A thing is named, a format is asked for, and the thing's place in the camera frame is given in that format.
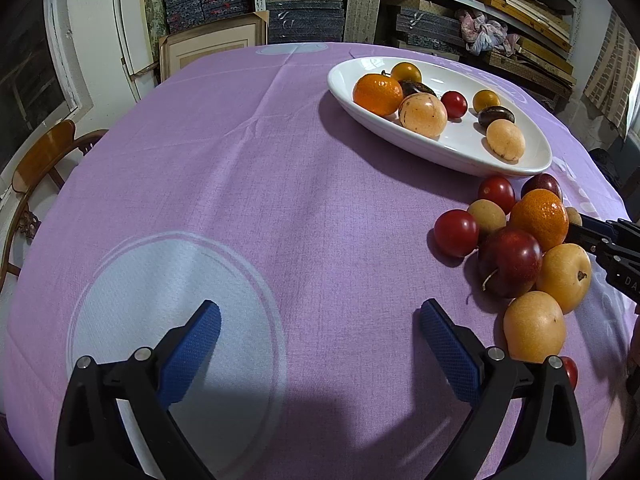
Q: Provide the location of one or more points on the small dark red plum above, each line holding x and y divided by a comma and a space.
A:
542, 184

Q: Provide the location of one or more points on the mandarin orange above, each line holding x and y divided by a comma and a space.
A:
539, 219
377, 95

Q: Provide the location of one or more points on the light wooden chair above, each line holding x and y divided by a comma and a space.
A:
45, 160

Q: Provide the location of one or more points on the stack of yellow wooden boxes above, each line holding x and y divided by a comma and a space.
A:
530, 10

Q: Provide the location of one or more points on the large dark red plum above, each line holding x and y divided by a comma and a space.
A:
510, 262

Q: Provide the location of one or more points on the black bag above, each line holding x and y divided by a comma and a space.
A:
602, 165

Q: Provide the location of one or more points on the white board panel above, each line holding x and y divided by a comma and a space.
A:
132, 25

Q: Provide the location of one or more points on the stack of dark grey boxes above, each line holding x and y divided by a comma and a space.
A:
430, 25
305, 17

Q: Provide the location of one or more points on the yellow passion fruit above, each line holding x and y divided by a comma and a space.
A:
422, 116
506, 140
565, 280
534, 327

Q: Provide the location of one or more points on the white framed sliding window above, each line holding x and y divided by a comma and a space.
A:
30, 75

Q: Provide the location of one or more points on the upright woven boxes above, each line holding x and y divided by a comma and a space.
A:
361, 20

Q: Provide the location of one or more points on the small yellow-orange round fruit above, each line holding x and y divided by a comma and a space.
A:
486, 100

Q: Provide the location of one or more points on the crumpled cloth bundle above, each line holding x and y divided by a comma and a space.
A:
482, 32

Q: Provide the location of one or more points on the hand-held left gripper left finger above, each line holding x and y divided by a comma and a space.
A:
192, 355

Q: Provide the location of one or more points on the red cherry tomato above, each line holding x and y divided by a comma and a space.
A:
571, 375
456, 232
454, 104
496, 194

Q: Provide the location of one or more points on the brick patterned sheet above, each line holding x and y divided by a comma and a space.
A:
612, 75

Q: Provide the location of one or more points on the wooden picture frame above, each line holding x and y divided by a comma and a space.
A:
210, 45

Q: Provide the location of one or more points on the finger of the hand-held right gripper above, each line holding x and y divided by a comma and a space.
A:
597, 224
582, 237

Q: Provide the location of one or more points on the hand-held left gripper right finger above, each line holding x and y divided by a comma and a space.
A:
450, 355

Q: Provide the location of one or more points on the white oval plate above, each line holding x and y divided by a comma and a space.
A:
450, 145

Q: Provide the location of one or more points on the small orange kumquat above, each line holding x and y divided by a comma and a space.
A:
405, 72

